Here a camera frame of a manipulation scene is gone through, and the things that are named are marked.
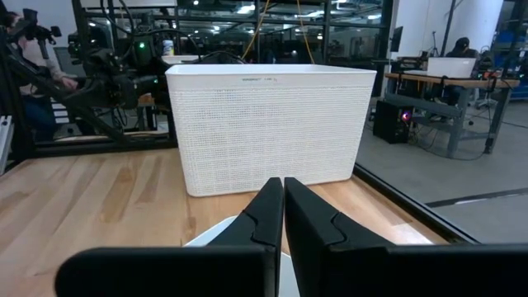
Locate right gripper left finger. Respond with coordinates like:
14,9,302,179
54,177,285,297

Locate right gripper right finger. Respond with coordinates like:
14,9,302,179
284,177,528,297

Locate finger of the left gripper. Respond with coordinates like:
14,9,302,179
64,84,100,109
135,73,170,98

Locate small white plastic bin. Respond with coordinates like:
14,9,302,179
183,214,301,297

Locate large white perforated basket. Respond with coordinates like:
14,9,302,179
164,63,378,198

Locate person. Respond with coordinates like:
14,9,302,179
0,11,80,144
444,35,483,59

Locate silver aluminium extrusion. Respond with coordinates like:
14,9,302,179
0,114,14,177

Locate black computer tower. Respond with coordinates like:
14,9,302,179
372,99,415,145

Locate wooden background workbench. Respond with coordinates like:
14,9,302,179
383,72,521,160

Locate black aluminium table frame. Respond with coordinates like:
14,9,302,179
0,24,479,245

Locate black tripod camera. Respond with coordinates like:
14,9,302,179
22,7,64,61

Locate yellow hanging cable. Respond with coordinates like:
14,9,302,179
295,0,317,66
241,0,272,62

